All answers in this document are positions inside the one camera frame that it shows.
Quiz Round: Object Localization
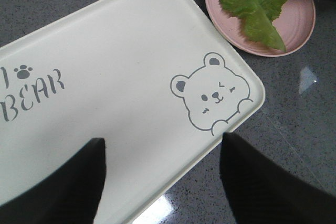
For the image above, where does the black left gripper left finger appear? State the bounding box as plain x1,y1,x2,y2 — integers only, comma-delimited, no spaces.
1,138,106,223

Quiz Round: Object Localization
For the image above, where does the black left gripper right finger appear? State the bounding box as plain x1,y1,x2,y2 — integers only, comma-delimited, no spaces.
219,133,335,223

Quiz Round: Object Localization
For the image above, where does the pink round plate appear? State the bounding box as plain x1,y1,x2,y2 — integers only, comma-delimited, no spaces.
205,0,316,57

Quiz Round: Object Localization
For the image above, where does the green lettuce leaf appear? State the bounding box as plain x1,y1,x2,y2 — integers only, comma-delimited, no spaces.
219,0,287,51

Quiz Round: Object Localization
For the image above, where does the cream bear serving tray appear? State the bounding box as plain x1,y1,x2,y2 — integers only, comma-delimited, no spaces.
1,0,265,223

